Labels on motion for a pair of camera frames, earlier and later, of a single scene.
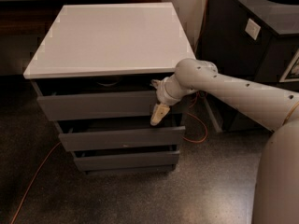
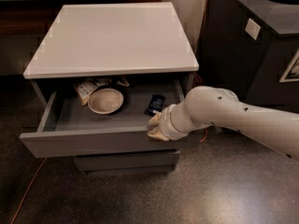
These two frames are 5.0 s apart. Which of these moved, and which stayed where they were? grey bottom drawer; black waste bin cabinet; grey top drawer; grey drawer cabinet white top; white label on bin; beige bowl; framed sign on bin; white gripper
Moved: beige bowl; grey top drawer; white gripper
Stayed: framed sign on bin; grey bottom drawer; black waste bin cabinet; white label on bin; grey drawer cabinet white top
